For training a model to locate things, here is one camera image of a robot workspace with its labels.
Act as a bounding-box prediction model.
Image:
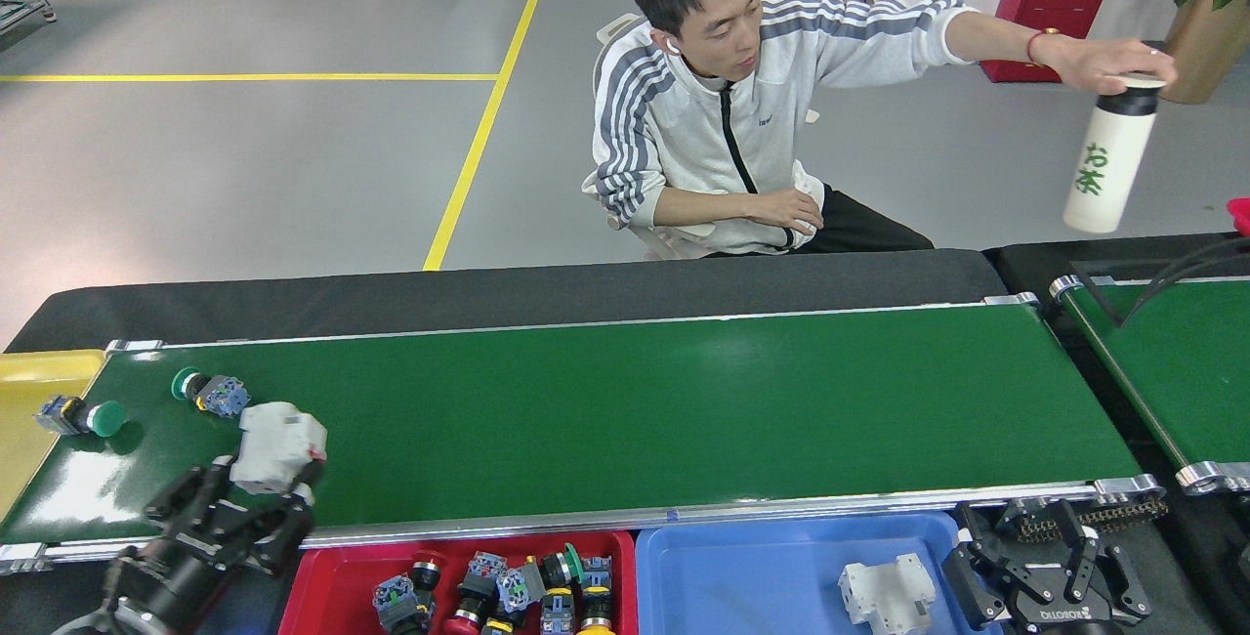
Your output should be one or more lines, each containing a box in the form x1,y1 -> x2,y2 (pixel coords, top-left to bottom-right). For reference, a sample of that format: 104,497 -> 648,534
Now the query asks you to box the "potted plant in gold pot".
1143,0 -> 1250,106

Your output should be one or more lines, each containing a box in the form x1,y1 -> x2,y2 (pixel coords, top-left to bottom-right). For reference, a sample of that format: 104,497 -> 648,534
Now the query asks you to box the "office chair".
581,13 -> 819,260

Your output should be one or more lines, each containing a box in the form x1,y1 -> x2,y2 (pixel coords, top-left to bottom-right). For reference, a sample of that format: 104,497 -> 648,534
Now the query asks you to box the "red plastic tray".
278,529 -> 639,635

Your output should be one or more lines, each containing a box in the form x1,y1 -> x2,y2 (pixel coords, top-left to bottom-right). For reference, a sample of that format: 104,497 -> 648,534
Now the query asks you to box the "black guide bracket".
1071,236 -> 1250,328

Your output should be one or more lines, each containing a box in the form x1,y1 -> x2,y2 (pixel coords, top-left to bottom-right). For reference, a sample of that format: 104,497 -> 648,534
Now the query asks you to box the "green mushroom push button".
496,544 -> 586,614
36,395 -> 129,439
171,366 -> 251,419

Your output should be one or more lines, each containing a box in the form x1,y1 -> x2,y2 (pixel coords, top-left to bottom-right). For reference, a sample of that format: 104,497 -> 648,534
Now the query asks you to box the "person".
591,0 -> 980,257

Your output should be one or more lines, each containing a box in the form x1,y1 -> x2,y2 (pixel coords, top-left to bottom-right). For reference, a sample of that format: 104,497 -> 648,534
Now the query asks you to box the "white drink bottle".
1062,88 -> 1161,233

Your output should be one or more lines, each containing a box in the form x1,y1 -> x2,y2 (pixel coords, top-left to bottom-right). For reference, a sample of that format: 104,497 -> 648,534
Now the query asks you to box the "blue plastic tray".
635,511 -> 1007,635

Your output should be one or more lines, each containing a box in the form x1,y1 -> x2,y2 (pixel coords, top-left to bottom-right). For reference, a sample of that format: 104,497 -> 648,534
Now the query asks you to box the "short green belt conveyor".
1050,274 -> 1250,496

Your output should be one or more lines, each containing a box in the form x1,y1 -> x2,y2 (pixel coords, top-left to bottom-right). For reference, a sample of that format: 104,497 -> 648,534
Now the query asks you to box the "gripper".
107,459 -> 323,616
943,502 -> 1153,635

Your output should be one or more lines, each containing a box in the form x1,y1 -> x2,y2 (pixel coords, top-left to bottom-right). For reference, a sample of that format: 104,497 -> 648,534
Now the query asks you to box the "yellow plastic tray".
0,350 -> 106,524

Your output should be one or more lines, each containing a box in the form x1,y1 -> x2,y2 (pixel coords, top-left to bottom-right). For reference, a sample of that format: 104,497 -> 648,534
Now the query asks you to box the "person's right hand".
747,188 -> 824,238

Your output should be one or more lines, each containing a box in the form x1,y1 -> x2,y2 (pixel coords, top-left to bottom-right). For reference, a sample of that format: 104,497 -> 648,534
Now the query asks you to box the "white circuit breaker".
838,553 -> 938,635
230,402 -> 329,497

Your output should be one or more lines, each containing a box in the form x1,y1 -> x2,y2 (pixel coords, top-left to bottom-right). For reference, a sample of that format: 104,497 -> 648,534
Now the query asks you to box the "conveyor drive chain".
998,495 -> 1171,538

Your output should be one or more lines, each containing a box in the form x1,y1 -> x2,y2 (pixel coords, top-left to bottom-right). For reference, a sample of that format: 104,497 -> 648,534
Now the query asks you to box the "person's left hand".
1060,36 -> 1180,97

